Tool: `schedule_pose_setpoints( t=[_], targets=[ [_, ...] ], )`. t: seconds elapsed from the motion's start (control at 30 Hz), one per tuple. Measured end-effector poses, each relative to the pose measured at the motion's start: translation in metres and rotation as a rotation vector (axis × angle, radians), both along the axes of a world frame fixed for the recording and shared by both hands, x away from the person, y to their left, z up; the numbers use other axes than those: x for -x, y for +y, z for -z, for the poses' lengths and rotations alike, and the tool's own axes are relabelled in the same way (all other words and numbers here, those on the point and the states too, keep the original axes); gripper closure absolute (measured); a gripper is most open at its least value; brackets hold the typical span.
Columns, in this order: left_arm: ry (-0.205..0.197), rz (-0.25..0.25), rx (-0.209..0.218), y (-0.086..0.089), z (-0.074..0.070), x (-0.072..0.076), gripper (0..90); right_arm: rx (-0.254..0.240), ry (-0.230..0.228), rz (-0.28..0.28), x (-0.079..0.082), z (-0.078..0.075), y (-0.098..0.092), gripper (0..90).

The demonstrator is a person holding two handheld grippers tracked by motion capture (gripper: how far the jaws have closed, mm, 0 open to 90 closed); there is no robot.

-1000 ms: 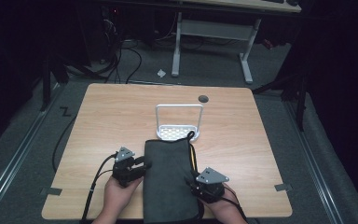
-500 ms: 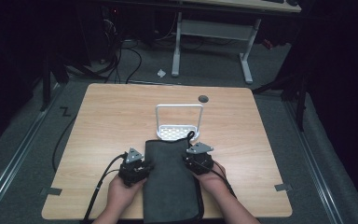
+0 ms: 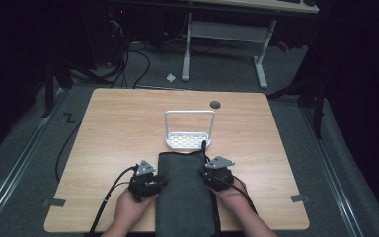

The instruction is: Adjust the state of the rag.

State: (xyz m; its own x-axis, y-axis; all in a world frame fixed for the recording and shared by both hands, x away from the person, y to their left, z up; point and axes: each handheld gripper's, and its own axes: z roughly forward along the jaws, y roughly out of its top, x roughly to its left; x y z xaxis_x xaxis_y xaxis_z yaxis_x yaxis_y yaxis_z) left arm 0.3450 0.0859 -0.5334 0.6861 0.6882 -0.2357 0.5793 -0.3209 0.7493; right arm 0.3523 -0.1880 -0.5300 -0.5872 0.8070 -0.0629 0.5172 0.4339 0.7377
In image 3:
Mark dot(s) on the grey tape piece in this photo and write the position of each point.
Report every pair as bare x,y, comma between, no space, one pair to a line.
56,202
299,198

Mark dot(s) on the grey and yellow cloth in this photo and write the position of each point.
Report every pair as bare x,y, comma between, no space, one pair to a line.
186,194

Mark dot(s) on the person's left hand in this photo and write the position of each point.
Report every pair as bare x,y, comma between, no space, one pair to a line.
131,209

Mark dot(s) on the white metal rack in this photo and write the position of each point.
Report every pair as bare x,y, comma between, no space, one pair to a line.
188,138

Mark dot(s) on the black metal stand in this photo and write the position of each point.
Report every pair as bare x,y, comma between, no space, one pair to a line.
48,89
319,105

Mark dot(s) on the metal floor rail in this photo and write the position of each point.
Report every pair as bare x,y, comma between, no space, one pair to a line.
16,168
334,177

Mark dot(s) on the white paper scrap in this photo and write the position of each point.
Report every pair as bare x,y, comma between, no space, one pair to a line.
170,77

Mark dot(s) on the dark computer tower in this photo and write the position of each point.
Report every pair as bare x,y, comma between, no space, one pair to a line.
116,33

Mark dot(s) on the person's right hand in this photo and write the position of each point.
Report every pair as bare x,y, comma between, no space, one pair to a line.
232,199

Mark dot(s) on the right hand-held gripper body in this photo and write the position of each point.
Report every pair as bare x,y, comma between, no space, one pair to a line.
219,176

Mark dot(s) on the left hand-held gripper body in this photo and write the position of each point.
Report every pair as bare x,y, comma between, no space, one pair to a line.
142,184

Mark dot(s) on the black round table grommet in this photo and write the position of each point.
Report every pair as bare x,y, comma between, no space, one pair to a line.
215,104

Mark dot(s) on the desk with white frame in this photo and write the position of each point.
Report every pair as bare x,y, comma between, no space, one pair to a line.
227,31

